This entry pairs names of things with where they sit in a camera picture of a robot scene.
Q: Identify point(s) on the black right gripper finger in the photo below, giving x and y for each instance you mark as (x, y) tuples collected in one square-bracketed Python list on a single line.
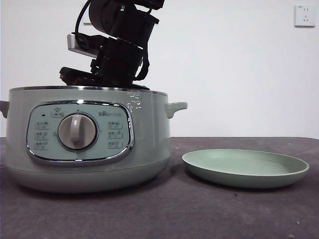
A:
[(79, 76), (140, 87)]

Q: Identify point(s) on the pale green electric steamer pot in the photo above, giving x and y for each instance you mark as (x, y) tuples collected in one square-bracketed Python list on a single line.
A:
[(149, 139)]

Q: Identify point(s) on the pale green round plate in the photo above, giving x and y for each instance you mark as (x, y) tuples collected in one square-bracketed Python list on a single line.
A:
[(245, 165)]

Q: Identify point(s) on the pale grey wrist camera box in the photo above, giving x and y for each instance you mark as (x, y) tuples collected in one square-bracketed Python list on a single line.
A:
[(82, 42)]

